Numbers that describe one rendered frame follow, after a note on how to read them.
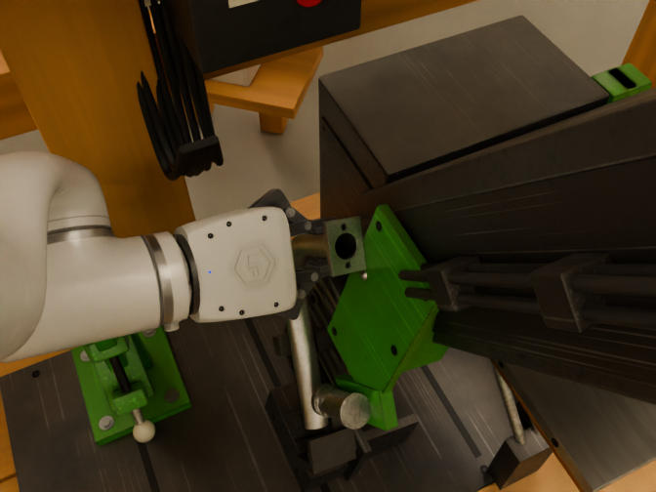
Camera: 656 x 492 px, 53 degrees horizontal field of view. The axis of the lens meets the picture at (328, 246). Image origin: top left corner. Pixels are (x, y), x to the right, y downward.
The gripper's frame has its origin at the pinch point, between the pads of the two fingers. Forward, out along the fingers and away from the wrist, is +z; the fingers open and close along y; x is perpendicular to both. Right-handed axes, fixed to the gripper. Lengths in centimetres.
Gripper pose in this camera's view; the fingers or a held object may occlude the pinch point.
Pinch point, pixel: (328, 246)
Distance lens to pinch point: 67.0
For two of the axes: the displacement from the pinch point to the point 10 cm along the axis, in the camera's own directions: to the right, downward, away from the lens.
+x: -4.8, -0.6, 8.8
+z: 8.7, -1.7, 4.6
